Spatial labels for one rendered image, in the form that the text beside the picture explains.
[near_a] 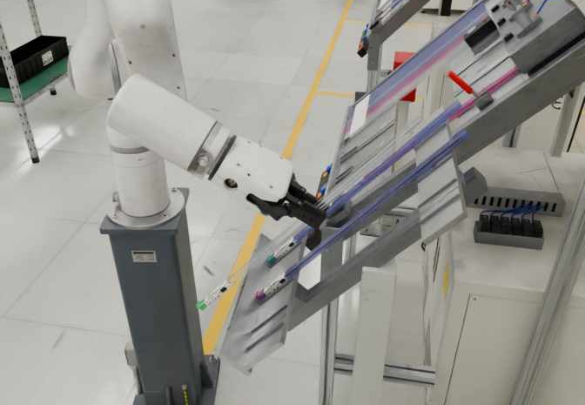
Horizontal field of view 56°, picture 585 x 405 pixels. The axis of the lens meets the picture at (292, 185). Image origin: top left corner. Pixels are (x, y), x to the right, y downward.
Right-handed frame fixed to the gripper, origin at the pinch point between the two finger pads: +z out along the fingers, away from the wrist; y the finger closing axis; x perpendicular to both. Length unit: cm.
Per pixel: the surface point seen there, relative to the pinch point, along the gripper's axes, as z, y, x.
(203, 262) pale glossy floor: 4, 102, 116
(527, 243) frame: 61, 49, 8
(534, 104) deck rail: 30, 34, -23
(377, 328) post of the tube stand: 26.4, 8.3, 20.7
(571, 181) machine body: 79, 84, -1
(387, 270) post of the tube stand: 19.9, 8.9, 8.5
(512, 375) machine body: 77, 34, 34
